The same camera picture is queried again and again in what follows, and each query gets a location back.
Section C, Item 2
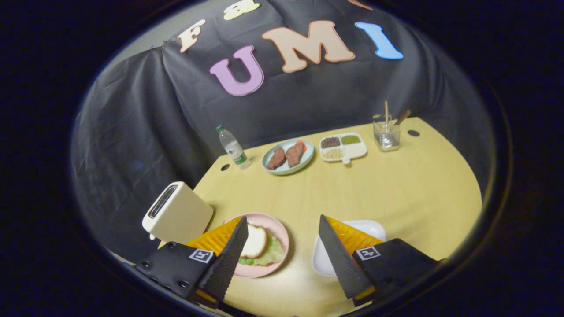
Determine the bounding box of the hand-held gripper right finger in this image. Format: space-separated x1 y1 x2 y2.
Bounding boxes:
318 214 441 307

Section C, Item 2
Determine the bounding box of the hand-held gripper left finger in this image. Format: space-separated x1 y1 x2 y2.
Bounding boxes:
134 216 249 309

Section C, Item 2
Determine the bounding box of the plain bread slice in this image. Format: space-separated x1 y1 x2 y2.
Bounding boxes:
240 223 268 259

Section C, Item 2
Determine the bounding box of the green lettuce leaf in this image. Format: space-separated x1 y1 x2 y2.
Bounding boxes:
238 236 286 266

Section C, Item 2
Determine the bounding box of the white plate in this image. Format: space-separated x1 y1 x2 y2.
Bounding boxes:
312 219 387 278

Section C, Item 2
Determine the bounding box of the white toaster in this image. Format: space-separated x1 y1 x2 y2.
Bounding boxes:
142 181 215 245

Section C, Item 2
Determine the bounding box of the pink plate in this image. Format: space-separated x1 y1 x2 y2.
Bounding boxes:
223 213 290 279

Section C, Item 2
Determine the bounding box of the light green plate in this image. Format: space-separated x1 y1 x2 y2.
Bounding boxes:
261 138 315 176

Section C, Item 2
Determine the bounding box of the clear plastic water bottle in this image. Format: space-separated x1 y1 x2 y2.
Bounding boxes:
215 125 252 170

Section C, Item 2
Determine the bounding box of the white divided seed dish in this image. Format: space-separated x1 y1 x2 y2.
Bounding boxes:
319 132 368 165

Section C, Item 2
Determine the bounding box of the brown meat patty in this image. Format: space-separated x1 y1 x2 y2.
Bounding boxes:
286 140 307 168
266 147 287 170

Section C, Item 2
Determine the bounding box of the clear glass holder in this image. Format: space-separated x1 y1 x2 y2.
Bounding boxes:
373 114 401 152

